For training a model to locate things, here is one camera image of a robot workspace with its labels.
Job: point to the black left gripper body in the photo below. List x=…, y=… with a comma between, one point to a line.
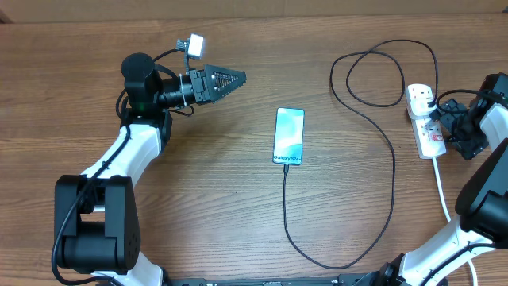
x=198, y=78

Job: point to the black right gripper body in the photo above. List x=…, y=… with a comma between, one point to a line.
x=467, y=136

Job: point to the Samsung Galaxy smartphone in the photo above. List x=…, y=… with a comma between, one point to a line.
x=288, y=139

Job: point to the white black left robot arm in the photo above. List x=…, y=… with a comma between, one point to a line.
x=97, y=231

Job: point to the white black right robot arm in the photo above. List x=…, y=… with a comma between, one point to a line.
x=480, y=225

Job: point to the white USB charger adapter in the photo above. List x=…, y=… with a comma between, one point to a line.
x=420, y=108

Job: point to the white power strip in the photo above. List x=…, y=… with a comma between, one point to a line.
x=427, y=133

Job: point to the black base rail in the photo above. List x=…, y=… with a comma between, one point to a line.
x=341, y=280

